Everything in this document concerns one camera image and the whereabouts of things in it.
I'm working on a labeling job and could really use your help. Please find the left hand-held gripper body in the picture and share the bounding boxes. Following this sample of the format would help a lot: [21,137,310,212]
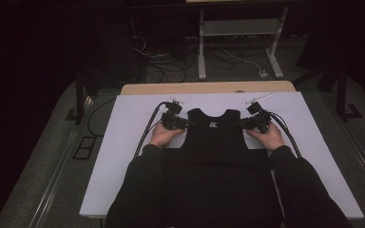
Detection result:
[161,98,184,131]

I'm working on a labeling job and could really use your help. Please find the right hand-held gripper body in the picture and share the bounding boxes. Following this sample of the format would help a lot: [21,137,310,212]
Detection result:
[245,92,275,134]

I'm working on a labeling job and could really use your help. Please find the black tank top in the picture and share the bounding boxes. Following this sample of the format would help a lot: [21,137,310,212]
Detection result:
[161,107,283,228]

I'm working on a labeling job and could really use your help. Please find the person's left hand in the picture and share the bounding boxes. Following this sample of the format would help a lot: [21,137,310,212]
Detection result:
[149,123,185,149]

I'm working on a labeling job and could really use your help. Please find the person's right hand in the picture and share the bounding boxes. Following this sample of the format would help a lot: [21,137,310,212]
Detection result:
[246,123,286,152]

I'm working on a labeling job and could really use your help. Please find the white board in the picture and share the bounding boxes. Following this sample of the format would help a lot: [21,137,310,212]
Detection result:
[79,91,365,220]

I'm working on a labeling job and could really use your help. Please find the grey metal stand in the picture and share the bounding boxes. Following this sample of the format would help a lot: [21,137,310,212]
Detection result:
[185,0,290,81]

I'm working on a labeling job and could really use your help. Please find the black metal stand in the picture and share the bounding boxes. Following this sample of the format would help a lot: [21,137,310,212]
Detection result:
[65,74,101,124]
[336,63,364,123]

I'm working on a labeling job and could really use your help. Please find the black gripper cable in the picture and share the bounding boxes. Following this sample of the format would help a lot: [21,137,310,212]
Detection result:
[269,111,302,159]
[133,102,169,160]

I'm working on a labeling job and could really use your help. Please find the black floor cables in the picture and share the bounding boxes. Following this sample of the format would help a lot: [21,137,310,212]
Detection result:
[144,61,188,84]

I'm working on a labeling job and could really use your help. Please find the white floor cable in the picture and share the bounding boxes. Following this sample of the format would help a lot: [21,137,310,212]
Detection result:
[208,44,264,73]

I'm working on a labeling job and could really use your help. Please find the thin black floor cable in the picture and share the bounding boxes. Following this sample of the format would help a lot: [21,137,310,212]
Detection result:
[86,98,117,138]

